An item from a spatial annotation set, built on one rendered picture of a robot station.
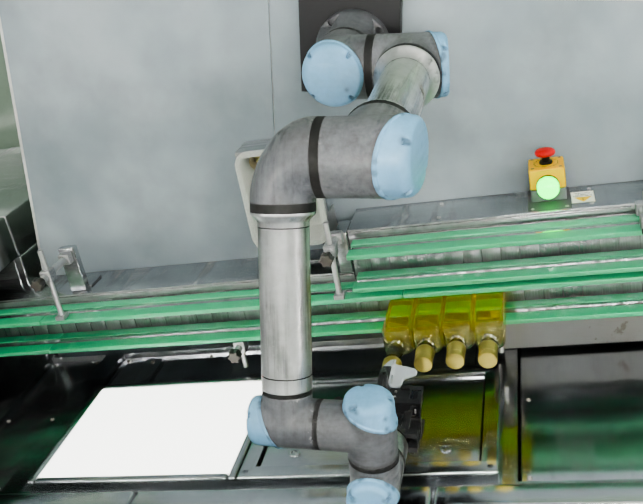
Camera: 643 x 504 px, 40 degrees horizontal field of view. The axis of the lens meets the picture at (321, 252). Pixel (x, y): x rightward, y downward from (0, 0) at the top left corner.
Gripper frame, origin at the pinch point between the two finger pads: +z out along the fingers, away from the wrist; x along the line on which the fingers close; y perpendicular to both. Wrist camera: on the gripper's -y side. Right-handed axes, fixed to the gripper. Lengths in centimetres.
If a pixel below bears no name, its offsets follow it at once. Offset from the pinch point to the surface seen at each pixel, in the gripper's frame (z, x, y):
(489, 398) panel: 8.7, -10.1, 17.2
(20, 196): 56, 12, -103
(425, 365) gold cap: 2.7, 0.5, 6.1
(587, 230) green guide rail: 25.0, 17.6, 34.8
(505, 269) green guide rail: 26.7, 8.3, 19.6
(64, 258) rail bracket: 29, 8, -78
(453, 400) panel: 9.3, -11.4, 10.4
